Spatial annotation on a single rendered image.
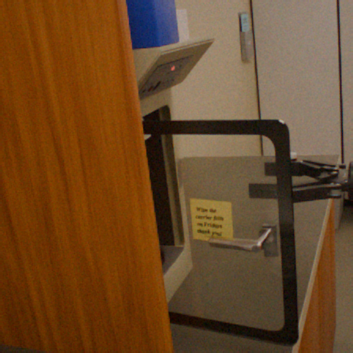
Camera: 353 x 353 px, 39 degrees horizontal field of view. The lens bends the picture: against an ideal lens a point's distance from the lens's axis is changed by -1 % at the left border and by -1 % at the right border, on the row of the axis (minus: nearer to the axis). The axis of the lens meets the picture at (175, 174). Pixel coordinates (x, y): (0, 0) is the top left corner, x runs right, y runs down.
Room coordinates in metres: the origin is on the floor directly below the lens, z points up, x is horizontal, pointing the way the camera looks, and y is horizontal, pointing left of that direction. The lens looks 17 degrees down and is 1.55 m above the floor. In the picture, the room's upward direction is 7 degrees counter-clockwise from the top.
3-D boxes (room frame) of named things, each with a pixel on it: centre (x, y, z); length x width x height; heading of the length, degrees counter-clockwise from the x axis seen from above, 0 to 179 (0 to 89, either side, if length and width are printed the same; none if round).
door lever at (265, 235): (0.75, -0.09, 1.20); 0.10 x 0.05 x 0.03; 60
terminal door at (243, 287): (0.81, -0.04, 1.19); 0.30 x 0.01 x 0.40; 60
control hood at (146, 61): (1.02, -0.01, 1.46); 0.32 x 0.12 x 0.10; 157
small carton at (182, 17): (1.06, -0.03, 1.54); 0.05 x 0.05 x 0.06; 51
